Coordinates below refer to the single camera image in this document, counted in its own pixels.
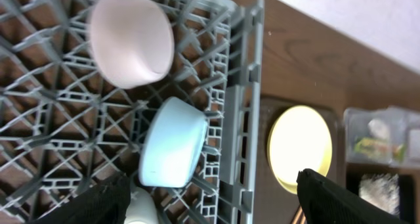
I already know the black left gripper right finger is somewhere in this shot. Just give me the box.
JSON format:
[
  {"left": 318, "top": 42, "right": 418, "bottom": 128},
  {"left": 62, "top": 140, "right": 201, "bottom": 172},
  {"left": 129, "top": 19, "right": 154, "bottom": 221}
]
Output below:
[{"left": 297, "top": 168, "right": 405, "bottom": 224}]

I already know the clear plastic waste bin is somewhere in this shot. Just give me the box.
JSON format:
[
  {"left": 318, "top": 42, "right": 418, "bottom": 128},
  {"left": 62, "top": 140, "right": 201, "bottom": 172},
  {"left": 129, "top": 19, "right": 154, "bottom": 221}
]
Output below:
[{"left": 344, "top": 106, "right": 419, "bottom": 168}]

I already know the pink white small bowl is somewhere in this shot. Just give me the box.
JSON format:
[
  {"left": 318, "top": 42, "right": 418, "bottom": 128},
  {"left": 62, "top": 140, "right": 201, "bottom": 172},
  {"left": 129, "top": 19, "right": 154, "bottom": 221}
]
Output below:
[{"left": 87, "top": 0, "right": 175, "bottom": 89}]

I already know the black rectangular waste tray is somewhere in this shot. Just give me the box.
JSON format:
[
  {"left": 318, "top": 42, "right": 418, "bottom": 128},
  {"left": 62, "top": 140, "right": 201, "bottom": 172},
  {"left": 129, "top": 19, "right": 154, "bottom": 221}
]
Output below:
[{"left": 346, "top": 163, "right": 419, "bottom": 223}]

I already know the brown plastic serving tray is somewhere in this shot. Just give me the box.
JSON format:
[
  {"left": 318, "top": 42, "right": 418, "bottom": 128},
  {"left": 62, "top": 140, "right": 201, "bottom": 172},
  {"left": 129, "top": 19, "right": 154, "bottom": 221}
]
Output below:
[{"left": 253, "top": 97, "right": 346, "bottom": 223}]

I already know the yellow round plate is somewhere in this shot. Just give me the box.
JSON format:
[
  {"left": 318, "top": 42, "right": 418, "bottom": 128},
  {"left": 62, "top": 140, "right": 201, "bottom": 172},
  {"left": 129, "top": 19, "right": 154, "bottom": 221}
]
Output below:
[{"left": 266, "top": 105, "right": 333, "bottom": 194}]

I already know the green orange snack wrapper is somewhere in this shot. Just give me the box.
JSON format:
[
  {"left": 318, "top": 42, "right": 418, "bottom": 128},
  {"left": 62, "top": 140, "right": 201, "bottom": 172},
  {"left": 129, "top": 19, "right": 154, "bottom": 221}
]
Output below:
[{"left": 353, "top": 137, "right": 406, "bottom": 164}]

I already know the pile of white rice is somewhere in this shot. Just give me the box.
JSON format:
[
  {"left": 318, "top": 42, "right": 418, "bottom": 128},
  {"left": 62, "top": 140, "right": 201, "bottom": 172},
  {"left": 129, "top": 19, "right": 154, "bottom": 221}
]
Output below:
[{"left": 358, "top": 173, "right": 400, "bottom": 216}]

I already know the light blue bowl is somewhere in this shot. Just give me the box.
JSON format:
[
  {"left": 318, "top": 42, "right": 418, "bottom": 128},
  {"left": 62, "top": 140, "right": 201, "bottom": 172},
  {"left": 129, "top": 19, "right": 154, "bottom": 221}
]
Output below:
[{"left": 138, "top": 97, "right": 208, "bottom": 188}]

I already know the grey plastic dishwasher rack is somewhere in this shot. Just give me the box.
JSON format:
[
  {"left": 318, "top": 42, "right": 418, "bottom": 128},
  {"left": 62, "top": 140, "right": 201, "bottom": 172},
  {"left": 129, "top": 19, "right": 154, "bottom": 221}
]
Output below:
[{"left": 1, "top": 0, "right": 264, "bottom": 223}]

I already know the wooden chopstick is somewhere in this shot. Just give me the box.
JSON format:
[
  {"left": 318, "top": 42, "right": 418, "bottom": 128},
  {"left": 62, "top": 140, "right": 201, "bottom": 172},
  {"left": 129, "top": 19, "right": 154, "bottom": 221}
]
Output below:
[{"left": 291, "top": 207, "right": 306, "bottom": 224}]

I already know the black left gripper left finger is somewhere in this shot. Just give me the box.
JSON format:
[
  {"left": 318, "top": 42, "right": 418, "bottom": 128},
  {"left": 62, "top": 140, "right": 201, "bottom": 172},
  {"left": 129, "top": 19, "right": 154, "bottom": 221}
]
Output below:
[{"left": 31, "top": 173, "right": 131, "bottom": 224}]

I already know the white tissue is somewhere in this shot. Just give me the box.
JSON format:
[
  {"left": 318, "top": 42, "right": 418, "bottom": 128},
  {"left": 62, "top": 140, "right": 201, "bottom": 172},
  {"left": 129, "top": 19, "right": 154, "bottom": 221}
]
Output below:
[{"left": 368, "top": 119, "right": 390, "bottom": 141}]

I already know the white paper cup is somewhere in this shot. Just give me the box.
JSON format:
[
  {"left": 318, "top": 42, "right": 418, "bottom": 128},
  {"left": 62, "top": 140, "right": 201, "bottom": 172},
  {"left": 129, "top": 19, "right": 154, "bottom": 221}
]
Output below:
[{"left": 124, "top": 187, "right": 159, "bottom": 224}]

